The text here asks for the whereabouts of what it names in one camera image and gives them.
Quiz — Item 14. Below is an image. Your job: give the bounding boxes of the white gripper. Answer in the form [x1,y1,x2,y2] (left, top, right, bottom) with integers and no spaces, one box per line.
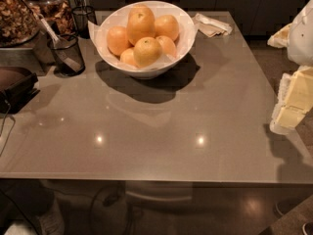
[267,0,313,135]

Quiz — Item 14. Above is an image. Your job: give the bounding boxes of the large top orange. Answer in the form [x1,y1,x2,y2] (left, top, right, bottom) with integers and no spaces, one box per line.
[126,4,156,45]

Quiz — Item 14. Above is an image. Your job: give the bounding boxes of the right front orange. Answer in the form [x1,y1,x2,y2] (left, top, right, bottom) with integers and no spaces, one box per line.
[156,35,177,58]

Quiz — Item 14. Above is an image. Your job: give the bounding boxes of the right back orange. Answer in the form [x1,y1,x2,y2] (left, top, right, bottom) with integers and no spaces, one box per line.
[155,15,179,41]

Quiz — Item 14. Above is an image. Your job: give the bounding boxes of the front yellowish orange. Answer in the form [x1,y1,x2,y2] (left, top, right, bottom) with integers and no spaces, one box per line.
[134,37,162,68]

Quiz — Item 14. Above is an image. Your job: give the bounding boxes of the small bottom left orange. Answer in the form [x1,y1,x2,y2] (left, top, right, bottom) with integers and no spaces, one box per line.
[120,47,137,67]

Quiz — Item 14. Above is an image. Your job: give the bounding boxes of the white ceramic bowl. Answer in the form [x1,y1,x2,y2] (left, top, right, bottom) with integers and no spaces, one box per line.
[94,0,196,80]

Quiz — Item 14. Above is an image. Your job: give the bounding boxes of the folded paper napkins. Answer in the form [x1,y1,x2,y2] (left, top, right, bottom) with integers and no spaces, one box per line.
[193,13,233,37]

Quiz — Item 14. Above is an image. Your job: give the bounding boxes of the black mesh cup back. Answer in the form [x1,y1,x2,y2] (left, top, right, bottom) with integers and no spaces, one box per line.
[72,6,97,39]

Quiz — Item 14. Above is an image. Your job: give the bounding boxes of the black mesh cup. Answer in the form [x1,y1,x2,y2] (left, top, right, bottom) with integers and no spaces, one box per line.
[47,33,86,77]
[72,6,97,39]

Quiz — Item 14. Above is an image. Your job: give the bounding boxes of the metal scoop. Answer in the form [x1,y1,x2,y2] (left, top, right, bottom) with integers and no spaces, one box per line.
[38,16,83,73]

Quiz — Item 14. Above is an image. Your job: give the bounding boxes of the black mesh cup front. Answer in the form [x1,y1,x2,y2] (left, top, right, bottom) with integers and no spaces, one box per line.
[47,33,86,77]

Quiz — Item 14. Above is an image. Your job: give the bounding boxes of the dark brown tray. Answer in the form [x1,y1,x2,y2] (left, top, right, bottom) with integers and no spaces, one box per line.
[0,67,38,114]

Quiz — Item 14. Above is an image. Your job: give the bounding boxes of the large glass snack jar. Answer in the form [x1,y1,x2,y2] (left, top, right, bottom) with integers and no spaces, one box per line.
[0,0,39,48]

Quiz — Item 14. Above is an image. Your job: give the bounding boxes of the thin black cable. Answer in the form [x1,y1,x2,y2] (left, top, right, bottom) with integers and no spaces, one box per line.
[0,99,17,158]

